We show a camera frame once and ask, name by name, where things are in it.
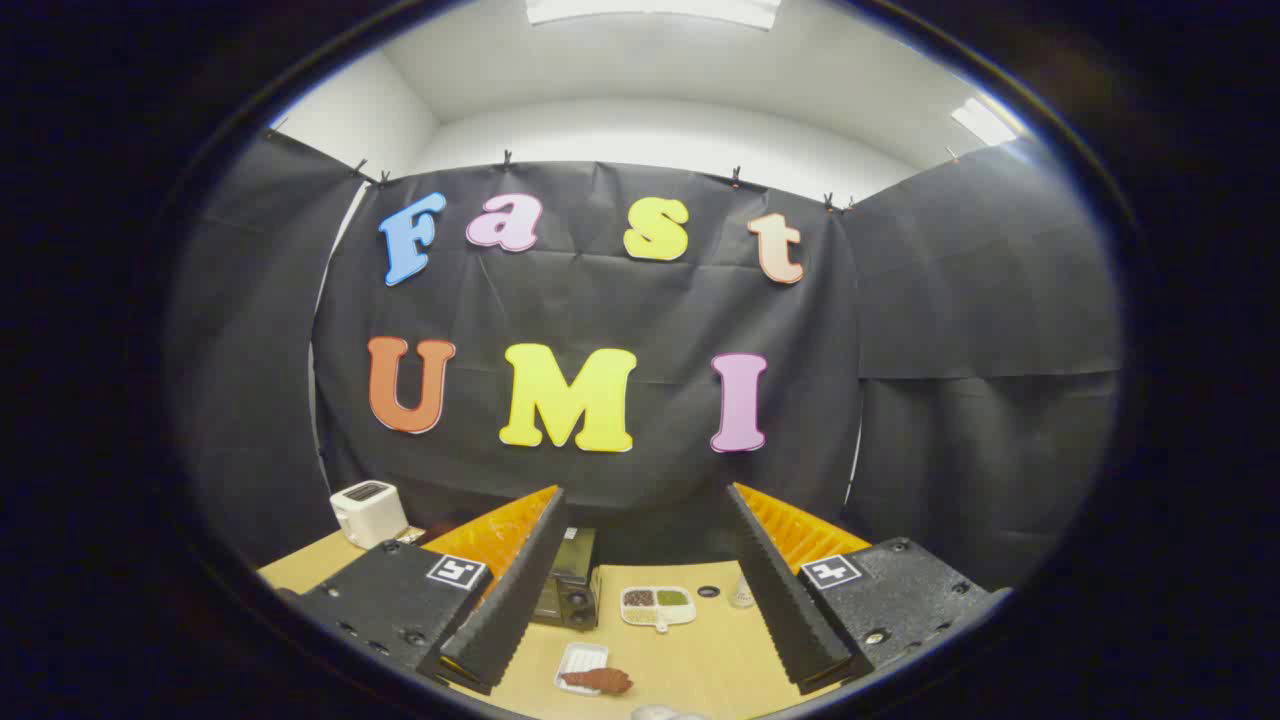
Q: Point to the white rectangular tray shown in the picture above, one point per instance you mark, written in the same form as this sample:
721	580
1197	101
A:
583	655

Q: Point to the narrow ceiling light panel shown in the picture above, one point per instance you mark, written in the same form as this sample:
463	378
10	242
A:
983	122

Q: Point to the black toaster oven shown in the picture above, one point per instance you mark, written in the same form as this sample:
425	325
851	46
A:
575	592

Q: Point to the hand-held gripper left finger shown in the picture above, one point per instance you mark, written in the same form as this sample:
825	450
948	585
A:
520	590

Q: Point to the brown meat slice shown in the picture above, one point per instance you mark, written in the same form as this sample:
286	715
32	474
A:
600	681

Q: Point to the white bread toaster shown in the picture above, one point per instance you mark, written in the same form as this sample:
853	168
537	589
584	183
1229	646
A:
368	512

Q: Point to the small clear bottle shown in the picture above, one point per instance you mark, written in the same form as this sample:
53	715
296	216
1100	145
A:
742	595

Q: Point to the white divided bean dish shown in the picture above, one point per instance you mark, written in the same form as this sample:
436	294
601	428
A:
657	605

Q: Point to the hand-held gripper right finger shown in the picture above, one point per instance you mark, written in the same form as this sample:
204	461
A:
785	600

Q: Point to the wide ceiling light panel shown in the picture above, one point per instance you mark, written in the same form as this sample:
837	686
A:
650	10

